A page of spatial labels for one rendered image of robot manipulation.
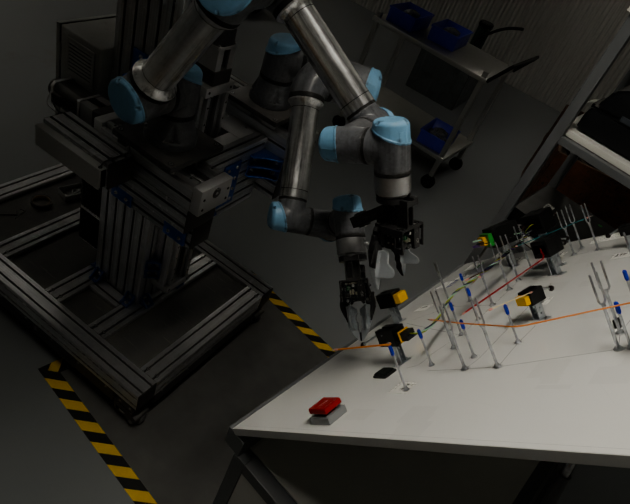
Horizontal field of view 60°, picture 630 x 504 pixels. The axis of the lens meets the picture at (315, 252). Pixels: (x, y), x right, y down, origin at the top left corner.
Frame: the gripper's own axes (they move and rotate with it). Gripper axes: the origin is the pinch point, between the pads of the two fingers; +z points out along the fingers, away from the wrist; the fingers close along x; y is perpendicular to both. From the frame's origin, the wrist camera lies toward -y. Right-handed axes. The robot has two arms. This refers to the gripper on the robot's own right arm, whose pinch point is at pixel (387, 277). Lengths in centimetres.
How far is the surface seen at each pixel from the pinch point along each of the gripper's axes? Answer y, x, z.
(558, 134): -6, 93, -12
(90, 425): -113, -43, 82
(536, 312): 24.4, 22.3, 10.3
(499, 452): 43, -26, 4
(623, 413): 55, -15, -2
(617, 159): 11, 98, -5
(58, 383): -133, -45, 71
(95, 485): -93, -51, 91
